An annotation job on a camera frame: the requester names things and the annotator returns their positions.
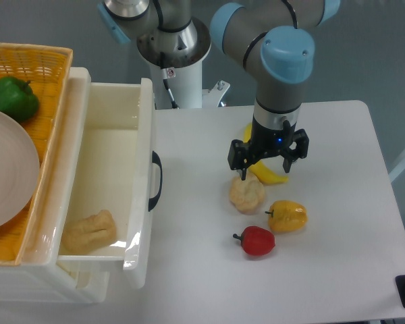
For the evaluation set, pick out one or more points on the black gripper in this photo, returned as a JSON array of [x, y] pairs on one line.
[[266, 143]]

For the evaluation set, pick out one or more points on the white drawer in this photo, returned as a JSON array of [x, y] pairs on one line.
[[118, 171], [89, 286]]

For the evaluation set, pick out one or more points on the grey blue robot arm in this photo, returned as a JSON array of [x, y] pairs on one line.
[[270, 42]]

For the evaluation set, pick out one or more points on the white drawer cabinet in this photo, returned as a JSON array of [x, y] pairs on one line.
[[38, 278]]

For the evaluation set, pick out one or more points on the yellow banana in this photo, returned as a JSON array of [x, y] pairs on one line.
[[266, 175]]

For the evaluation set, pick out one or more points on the round bread bun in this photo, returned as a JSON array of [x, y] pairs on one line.
[[247, 195]]

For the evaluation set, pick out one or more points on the yellow bell pepper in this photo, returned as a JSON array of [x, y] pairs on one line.
[[286, 216]]

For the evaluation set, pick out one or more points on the red bell pepper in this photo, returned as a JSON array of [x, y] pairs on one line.
[[256, 241]]

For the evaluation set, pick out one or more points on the long bread roll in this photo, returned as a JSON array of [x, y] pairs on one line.
[[88, 234]]

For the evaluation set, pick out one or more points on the beige round plate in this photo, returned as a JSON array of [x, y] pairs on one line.
[[19, 168]]

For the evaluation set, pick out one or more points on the green bell pepper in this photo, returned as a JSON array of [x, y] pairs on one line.
[[17, 99]]

